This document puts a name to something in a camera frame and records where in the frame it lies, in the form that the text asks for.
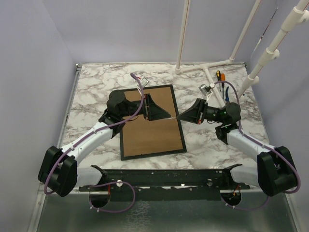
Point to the white PVC pipe stand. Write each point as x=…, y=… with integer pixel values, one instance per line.
x=205, y=66

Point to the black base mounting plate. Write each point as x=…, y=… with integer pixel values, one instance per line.
x=163, y=185

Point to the white PVC jointed pole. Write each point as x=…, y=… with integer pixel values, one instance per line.
x=297, y=15

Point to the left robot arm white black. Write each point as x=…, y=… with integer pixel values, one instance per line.
x=59, y=171

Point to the aluminium rail left edge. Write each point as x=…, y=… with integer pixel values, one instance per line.
x=69, y=105

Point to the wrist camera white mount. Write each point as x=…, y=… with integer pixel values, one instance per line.
x=143, y=83
x=207, y=91

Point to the orange handle screwdriver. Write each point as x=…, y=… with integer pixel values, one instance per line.
x=222, y=79

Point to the black picture frame brown backing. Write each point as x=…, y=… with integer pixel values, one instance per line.
x=141, y=138

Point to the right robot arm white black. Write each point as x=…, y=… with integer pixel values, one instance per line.
x=275, y=171

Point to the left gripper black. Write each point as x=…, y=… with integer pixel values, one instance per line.
x=153, y=111

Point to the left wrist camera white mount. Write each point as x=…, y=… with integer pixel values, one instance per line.
x=143, y=83

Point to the blue handle pliers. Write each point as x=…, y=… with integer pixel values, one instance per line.
x=227, y=100

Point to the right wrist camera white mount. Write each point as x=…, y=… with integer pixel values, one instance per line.
x=207, y=91

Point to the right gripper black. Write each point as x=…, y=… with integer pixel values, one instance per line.
x=196, y=113

